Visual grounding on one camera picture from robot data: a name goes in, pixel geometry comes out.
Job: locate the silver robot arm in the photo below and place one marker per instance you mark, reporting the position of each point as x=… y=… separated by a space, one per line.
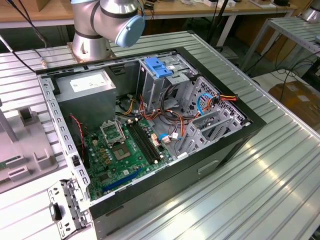
x=312 y=15

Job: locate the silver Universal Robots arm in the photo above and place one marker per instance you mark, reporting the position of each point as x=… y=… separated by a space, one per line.
x=85 y=15

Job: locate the grey metal disk bay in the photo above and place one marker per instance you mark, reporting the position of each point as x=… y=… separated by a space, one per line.
x=217 y=130

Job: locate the black RAM slot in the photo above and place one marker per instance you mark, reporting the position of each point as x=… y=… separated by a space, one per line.
x=148 y=143
x=145 y=143
x=142 y=143
x=139 y=143

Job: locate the grey optical drive cage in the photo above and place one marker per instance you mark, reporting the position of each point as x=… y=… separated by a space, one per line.
x=152 y=92

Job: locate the green motherboard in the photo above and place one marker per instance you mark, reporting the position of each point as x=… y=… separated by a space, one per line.
x=135 y=162

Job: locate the CPU socket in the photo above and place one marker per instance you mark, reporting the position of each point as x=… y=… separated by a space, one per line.
x=121 y=152

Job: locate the blue plastic drive latch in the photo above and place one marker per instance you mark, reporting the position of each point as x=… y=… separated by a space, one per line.
x=157 y=67

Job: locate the blue expansion slot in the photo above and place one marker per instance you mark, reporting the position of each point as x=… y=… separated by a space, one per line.
x=122 y=180

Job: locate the black open PC case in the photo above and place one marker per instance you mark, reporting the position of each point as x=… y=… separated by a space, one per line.
x=162 y=195

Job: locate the grey power supply unit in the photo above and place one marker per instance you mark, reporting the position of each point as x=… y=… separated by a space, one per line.
x=85 y=105

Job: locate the black tripod stand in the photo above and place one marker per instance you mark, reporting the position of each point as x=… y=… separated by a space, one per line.
x=215 y=27

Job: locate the wooden top desk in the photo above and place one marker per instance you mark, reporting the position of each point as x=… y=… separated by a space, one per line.
x=190 y=10

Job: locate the white box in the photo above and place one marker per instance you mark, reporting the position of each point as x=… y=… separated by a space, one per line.
x=220 y=3

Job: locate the grey parts rack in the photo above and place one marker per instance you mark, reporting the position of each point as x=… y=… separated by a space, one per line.
x=27 y=140

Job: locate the flat labelled cardboard box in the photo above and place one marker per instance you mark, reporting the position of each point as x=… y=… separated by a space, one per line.
x=297 y=100

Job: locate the brown cardboard box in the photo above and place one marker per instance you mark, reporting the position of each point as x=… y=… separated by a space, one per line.
x=280 y=50

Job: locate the green RAM stick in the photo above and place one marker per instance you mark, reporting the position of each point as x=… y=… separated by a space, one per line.
x=7 y=162

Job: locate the metal slat side table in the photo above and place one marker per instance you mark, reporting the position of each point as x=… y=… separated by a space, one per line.
x=295 y=30

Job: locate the small black device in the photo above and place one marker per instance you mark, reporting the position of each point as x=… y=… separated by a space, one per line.
x=282 y=2

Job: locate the brown square base plate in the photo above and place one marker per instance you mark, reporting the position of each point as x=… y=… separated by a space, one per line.
x=71 y=47

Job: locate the metal expansion card bracket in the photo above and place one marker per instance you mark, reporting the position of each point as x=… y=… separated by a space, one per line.
x=67 y=200

